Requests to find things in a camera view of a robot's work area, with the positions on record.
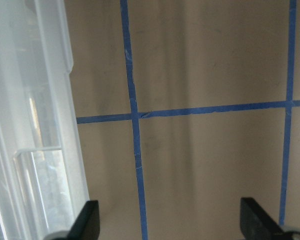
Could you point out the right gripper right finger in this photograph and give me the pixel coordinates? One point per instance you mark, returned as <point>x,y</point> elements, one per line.
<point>256,224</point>

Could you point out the clear plastic box lid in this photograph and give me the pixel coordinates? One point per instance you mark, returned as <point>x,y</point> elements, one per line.
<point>43,185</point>

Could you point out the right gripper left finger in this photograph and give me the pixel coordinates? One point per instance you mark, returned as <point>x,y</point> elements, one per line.
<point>87,226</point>

